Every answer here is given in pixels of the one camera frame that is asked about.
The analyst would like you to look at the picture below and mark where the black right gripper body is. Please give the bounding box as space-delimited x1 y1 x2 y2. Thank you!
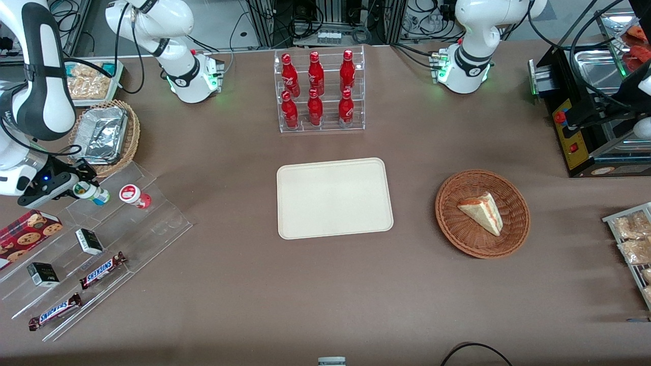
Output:
48 158 99 184

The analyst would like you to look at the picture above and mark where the green lid gum bottle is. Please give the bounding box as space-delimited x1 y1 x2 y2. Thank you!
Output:
73 181 110 205

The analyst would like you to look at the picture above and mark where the red lid gum bottle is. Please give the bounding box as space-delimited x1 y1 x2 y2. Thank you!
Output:
119 184 152 210

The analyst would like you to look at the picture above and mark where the white snack tray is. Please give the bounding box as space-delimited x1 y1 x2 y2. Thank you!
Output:
64 59 124 108

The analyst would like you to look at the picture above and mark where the beige plastic tray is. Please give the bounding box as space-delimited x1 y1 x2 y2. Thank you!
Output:
276 158 394 240

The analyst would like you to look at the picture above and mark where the stainless steel tray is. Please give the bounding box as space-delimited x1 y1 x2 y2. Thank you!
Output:
574 10 651 97

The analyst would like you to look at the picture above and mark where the aluminium foil container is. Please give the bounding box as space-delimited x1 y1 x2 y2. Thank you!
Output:
70 106 129 165

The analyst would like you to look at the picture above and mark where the light wicker basket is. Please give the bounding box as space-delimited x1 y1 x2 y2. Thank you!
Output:
68 100 141 178

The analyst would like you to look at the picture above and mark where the small black box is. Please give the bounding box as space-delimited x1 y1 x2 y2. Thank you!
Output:
26 262 60 288
75 229 104 256

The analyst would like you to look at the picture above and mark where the clear acrylic stepped stand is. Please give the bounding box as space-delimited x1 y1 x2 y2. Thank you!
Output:
0 162 193 342

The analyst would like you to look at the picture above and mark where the red cookie box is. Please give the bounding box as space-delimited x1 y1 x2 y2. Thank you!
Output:
0 209 63 271

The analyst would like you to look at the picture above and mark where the large peanut snack bag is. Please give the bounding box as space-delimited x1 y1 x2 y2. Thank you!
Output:
66 75 112 101

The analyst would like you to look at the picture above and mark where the snickers chocolate bar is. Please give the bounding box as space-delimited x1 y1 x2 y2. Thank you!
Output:
28 293 82 331
80 252 127 290

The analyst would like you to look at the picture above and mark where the small peanut snack bag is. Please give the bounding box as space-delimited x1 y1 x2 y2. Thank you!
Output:
66 62 102 78

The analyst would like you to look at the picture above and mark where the red cola bottle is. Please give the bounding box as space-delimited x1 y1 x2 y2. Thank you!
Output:
338 89 354 127
308 51 325 96
281 91 299 129
340 49 356 94
307 88 324 126
281 53 301 97

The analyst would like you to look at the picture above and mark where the clear acrylic bottle rack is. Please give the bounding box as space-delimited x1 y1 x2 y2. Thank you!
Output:
274 46 366 134

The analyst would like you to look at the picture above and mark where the metal equipment rack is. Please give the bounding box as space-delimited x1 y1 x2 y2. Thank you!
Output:
247 0 410 47

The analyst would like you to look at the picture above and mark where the brown round wicker basket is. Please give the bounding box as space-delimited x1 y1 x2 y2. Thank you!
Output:
435 169 531 259

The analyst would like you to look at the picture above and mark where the triangular wrapped sandwich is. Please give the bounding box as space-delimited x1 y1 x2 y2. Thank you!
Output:
457 192 504 237

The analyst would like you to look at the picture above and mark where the black machine with yellow panel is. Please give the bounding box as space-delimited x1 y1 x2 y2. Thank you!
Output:
528 46 651 178

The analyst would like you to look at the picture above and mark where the clear nut snack bag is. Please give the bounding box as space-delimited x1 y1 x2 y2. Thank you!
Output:
618 238 651 265
613 211 651 239

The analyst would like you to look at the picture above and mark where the red packaged food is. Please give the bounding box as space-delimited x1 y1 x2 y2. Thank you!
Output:
625 24 651 73

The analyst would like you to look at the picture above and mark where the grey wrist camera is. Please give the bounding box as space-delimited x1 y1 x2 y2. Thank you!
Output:
18 172 80 208

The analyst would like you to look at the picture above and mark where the black floor cable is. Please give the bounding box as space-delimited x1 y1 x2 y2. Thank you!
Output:
440 343 512 366

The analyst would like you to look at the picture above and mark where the metal wire rack tray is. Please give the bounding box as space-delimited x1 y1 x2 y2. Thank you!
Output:
603 202 651 311

